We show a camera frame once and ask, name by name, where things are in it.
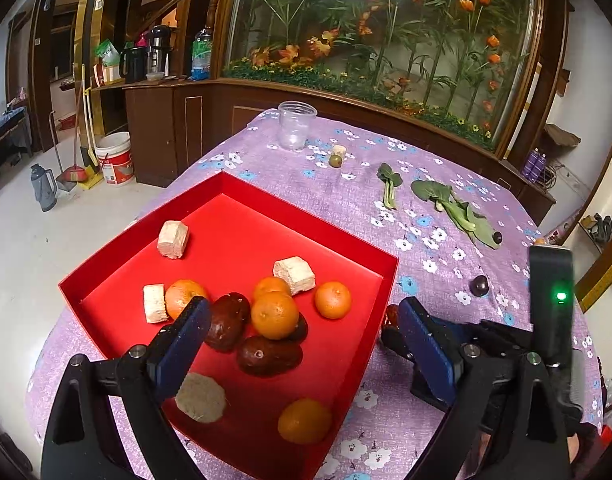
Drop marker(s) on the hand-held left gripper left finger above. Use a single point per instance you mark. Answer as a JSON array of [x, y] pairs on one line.
[[180, 350]]

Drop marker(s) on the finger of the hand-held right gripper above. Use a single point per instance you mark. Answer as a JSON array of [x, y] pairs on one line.
[[426, 385], [396, 345]]

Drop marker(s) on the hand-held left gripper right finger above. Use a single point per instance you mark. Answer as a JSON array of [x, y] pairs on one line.
[[428, 345]]

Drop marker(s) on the large red jujube date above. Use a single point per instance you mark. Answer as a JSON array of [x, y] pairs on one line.
[[268, 355], [390, 316], [228, 320]]

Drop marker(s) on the beige puffed rice cake block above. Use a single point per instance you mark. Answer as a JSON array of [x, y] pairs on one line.
[[154, 303], [294, 273], [173, 239]]

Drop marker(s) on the round beige rice cake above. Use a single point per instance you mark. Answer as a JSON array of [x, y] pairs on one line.
[[203, 399]]

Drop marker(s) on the orange mandarin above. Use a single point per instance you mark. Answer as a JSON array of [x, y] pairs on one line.
[[179, 294], [332, 300], [304, 421], [271, 285], [274, 314]]

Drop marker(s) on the red cardboard box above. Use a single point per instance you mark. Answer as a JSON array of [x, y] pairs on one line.
[[246, 230]]

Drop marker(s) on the dark tool on shelf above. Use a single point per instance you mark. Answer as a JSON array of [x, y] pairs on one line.
[[598, 225]]

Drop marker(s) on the purple bottle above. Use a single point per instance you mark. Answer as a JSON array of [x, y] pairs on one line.
[[534, 162]]

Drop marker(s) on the large green leafy vegetable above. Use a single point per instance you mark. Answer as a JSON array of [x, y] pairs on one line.
[[453, 207]]

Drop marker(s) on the brown cardboard piece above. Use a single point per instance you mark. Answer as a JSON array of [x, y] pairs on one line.
[[561, 135]]

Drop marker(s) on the small green leafy vegetable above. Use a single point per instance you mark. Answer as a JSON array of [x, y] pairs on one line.
[[388, 185]]

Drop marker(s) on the white rod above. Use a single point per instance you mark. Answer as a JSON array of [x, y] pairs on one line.
[[523, 105]]

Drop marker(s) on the small green jujube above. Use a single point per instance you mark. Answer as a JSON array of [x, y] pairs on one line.
[[335, 160]]

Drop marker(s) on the yellow dustpan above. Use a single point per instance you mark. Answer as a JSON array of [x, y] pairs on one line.
[[91, 172]]

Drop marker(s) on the white plastic bucket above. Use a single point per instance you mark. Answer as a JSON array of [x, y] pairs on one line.
[[115, 159]]

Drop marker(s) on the small beige cake cube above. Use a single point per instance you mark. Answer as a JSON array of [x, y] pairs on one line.
[[340, 150]]

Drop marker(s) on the red broom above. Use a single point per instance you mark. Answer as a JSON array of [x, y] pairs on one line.
[[73, 174]]

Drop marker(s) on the grey thermos jug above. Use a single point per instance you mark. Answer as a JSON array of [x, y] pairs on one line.
[[43, 187]]

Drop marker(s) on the brown wooden cabinet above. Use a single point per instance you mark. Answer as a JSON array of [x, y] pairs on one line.
[[155, 125]]

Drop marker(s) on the clear plastic cup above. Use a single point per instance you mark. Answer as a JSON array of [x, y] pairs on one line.
[[295, 127]]

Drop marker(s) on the red basket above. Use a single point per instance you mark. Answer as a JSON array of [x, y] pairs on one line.
[[68, 121]]

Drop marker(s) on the dark desk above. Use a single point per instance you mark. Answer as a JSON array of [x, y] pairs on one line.
[[3, 132]]

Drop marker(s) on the red white carton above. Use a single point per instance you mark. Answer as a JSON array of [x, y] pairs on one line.
[[108, 74]]

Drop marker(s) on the glass flower display case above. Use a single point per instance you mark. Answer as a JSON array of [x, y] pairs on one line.
[[386, 35]]

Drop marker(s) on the black kettle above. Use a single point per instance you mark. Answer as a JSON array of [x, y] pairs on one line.
[[134, 64]]

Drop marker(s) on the green water bottle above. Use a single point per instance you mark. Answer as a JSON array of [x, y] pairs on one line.
[[201, 55]]

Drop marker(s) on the steel thermos flask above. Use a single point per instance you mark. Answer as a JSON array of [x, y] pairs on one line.
[[158, 50]]

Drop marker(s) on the green snack bag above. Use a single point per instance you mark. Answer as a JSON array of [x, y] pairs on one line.
[[107, 52]]

